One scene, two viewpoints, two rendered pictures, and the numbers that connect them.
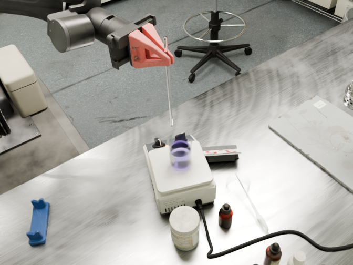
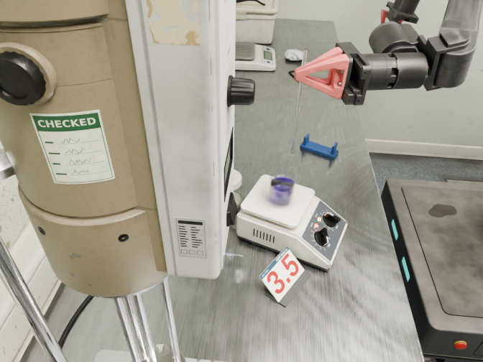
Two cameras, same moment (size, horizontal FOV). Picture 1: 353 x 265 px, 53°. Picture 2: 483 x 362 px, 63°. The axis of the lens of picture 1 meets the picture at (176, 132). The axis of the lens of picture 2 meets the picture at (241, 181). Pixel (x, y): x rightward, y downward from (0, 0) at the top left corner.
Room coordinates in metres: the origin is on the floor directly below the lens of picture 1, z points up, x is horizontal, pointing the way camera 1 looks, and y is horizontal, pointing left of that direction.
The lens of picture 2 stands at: (0.77, -0.52, 1.37)
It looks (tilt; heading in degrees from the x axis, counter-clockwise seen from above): 40 degrees down; 126
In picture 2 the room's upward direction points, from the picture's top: 2 degrees clockwise
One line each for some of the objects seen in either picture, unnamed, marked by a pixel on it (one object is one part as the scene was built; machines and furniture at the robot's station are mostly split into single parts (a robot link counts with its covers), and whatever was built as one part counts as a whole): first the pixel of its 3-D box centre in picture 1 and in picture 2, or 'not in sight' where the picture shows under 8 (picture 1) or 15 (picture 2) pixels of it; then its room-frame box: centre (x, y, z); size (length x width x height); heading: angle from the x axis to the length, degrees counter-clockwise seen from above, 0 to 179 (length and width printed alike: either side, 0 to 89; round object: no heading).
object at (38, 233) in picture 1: (37, 219); (319, 145); (0.42, 0.32, 0.77); 0.10 x 0.03 x 0.04; 6
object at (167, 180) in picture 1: (179, 165); (278, 200); (0.48, 0.00, 0.83); 0.12 x 0.12 x 0.01; 11
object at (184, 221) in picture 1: (185, 228); (228, 190); (0.36, 0.00, 0.79); 0.06 x 0.06 x 0.08
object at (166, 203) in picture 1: (177, 169); (288, 219); (0.51, 0.00, 0.79); 0.22 x 0.13 x 0.08; 11
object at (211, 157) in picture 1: (220, 150); (285, 275); (0.57, -0.11, 0.77); 0.09 x 0.06 x 0.04; 89
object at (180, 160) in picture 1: (180, 150); (282, 187); (0.49, -0.01, 0.87); 0.06 x 0.05 x 0.08; 157
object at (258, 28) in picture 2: not in sight; (242, 13); (-0.32, 0.95, 0.82); 0.37 x 0.31 x 0.14; 122
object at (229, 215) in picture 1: (225, 213); not in sight; (0.39, -0.09, 0.78); 0.03 x 0.03 x 0.07
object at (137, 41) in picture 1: (156, 48); (325, 76); (0.53, 0.02, 1.10); 0.09 x 0.07 x 0.07; 43
